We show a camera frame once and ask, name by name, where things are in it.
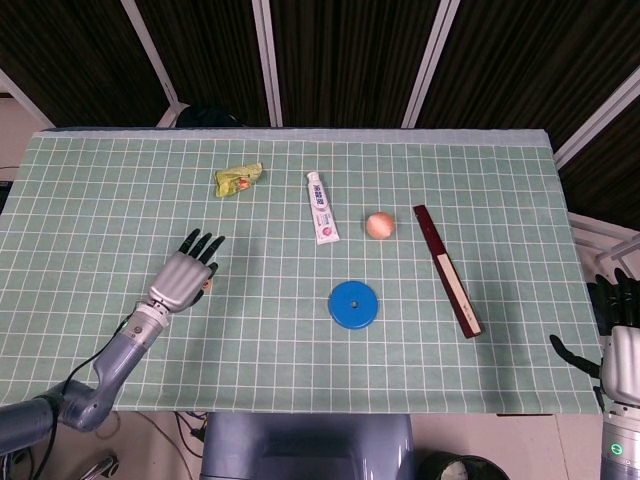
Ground thin floor cables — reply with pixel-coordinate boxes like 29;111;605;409
172;410;209;457

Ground blue-grey robot torso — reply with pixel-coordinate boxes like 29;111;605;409
199;412;416;480

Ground white partition frame post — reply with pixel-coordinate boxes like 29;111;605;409
119;0;189;129
552;64;640;171
401;0;461;129
252;0;284;127
0;67;56;131

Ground white metal frame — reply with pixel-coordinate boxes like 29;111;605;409
567;210;640;274

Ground peach coloured ball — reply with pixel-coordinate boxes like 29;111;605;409
365;211;397;242

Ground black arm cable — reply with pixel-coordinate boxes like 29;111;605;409
32;317;135;480

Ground chrome metal bracket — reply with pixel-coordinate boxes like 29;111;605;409
79;452;121;480

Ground green checkered tablecloth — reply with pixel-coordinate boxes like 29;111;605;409
0;128;604;416

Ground white toothpaste tube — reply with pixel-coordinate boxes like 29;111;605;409
305;171;340;246

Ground blue disc with hole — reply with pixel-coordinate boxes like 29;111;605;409
327;280;381;331

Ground dark red folded fan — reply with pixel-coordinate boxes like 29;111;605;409
412;204;484;340

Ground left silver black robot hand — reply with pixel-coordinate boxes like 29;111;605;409
148;228;226;314

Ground green crumpled snack packet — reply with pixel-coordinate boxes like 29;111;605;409
214;162;265;200

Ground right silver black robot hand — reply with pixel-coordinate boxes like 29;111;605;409
549;268;640;405

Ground black object behind table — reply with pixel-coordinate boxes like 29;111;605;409
175;103;246;129

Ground black round bin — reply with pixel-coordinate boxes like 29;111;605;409
417;452;511;480

